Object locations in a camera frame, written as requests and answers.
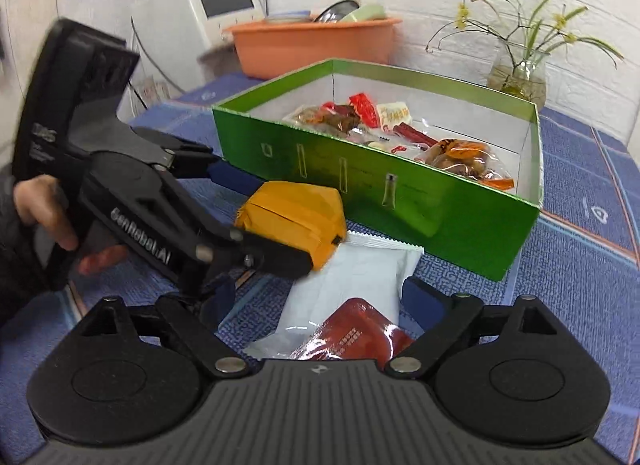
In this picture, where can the pile of assorted snacks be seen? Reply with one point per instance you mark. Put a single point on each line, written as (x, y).
(350, 120)

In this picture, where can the white machine with screen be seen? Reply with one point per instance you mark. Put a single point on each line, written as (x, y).
(165, 35)

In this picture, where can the bright red snack packet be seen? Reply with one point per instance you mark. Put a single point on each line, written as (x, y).
(364, 109)

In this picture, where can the yellow snack packet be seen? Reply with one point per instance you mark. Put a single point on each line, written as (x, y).
(295, 215)

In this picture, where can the white snack packet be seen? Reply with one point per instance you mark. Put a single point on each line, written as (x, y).
(350, 275)

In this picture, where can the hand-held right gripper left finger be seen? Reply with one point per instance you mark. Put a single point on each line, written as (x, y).
(200, 335)

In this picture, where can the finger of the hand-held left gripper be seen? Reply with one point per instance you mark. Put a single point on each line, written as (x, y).
(185, 152)
(270, 255)

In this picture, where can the dark red snack packet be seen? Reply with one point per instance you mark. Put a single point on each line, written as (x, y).
(355, 332)

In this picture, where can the person's left hand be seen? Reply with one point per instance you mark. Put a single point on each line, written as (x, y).
(45, 210)

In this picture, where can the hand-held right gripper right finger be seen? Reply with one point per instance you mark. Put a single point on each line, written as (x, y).
(422, 302)

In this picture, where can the green cardboard box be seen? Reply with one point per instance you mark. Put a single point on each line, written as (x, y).
(400, 190)

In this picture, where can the metal bowl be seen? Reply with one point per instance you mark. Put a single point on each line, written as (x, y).
(335, 12)

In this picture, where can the person's left forearm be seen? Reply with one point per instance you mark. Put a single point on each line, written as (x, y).
(15, 255)

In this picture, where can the glass vase with yellow flowers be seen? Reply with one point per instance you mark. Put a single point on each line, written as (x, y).
(520, 77)

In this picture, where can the orange peanut snack packet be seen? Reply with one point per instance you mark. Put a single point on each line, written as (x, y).
(462, 160)

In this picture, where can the pale green bowl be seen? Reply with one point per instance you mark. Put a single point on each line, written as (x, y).
(365, 13)

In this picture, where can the blue lidded container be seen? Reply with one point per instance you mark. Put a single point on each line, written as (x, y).
(287, 17)

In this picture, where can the orange plastic basin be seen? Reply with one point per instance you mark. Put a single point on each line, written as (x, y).
(310, 45)

